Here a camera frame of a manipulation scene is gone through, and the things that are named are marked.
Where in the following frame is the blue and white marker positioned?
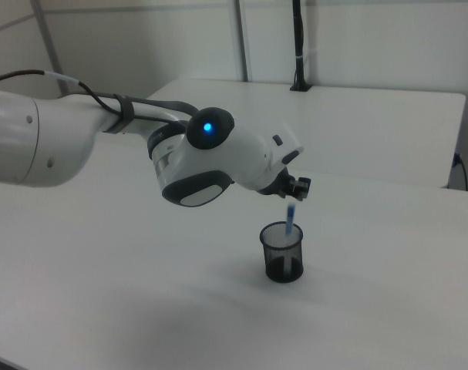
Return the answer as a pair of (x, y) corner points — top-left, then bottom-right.
(281, 203), (299, 278)

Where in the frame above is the black mesh pen cup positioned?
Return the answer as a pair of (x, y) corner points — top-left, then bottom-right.
(258, 220), (305, 284)

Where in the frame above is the black wall power cable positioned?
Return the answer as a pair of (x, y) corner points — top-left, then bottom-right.
(453, 153), (468, 191)

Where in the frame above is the white side table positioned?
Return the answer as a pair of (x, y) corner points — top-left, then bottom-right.
(144, 78), (467, 190)

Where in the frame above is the grey wall frame post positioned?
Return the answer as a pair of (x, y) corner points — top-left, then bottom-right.
(29, 0), (72, 99)
(230, 0), (254, 82)

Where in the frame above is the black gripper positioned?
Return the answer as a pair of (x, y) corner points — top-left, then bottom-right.
(258, 170), (312, 202)

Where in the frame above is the dark robot arm cable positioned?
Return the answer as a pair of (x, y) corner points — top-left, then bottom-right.
(0, 69), (200, 125)

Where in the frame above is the black clamped camera pole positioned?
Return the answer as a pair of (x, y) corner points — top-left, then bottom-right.
(289, 0), (313, 93)

